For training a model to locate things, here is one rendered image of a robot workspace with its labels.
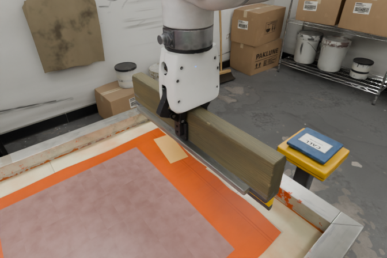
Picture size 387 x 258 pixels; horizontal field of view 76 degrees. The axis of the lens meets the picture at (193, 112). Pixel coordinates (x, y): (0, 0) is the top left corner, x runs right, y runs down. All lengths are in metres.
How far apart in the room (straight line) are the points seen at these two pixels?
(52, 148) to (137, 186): 0.23
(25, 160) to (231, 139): 0.48
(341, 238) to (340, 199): 1.51
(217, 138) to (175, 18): 0.18
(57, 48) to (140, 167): 1.86
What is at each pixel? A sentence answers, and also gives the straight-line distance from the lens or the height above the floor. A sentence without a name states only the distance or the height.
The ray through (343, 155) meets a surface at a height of 0.95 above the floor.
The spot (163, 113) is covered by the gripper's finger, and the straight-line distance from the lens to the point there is 0.41.
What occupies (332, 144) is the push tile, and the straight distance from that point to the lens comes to 0.72.
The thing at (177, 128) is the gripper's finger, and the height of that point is 1.11.
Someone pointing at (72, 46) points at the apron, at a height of 0.72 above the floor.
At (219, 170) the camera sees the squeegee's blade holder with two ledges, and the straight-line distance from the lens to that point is 0.41.
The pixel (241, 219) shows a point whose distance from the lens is 0.51.
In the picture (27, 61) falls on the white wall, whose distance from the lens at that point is 2.42.
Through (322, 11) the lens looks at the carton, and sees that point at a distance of 3.34.
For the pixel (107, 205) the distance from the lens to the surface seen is 0.55.
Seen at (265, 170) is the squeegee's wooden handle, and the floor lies 1.13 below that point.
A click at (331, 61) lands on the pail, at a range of 3.43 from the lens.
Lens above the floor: 1.37
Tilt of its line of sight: 32 degrees down
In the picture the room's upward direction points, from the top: straight up
